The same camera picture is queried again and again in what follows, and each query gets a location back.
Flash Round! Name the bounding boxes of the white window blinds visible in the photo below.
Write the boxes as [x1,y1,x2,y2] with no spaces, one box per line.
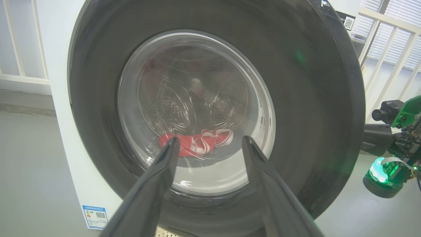
[352,0,421,69]

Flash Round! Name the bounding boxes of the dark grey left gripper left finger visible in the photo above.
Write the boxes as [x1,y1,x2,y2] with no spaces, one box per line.
[99,137,181,237]

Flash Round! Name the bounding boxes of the black QR code sticker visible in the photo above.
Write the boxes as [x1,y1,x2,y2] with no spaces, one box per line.
[335,11,356,31]

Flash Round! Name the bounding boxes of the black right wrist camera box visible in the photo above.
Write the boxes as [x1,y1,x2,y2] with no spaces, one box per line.
[372,100,405,125]

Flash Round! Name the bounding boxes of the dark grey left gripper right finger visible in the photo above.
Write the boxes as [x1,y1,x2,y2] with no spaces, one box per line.
[242,136,324,237]

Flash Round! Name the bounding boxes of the red garment with white stripes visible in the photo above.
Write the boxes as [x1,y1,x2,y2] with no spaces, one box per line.
[159,128,235,158]

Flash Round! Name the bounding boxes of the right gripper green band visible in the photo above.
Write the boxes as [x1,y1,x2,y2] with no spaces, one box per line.
[360,95,421,198]

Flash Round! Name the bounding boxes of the white railing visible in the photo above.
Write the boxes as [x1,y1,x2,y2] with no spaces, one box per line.
[357,7,421,124]
[0,0,51,96]

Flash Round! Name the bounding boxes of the blue energy label sticker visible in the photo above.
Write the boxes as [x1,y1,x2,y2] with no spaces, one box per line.
[82,205,109,230]

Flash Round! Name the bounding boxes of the white washing machine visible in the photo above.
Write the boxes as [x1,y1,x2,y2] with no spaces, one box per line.
[36,0,365,237]

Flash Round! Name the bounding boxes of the black round washing machine door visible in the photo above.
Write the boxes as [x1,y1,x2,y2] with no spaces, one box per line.
[67,0,366,237]

